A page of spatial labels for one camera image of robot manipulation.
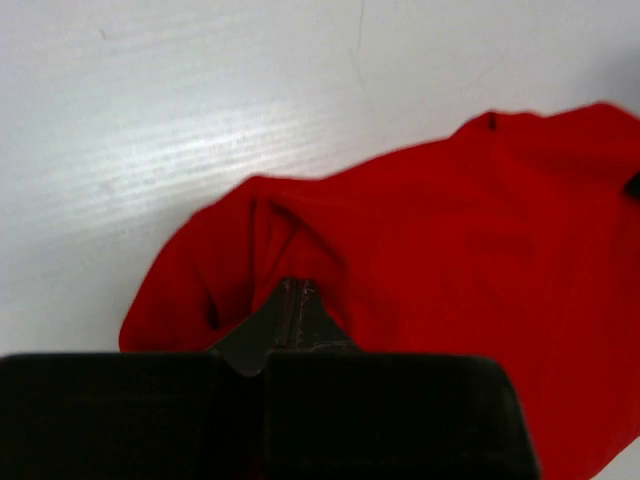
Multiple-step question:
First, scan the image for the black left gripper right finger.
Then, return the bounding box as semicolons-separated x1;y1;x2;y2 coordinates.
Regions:
262;278;541;479

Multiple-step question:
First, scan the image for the red t-shirt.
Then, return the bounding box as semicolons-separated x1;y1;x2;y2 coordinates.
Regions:
119;103;639;479

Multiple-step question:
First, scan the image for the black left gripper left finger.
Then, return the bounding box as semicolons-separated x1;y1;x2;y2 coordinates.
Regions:
1;278;299;479

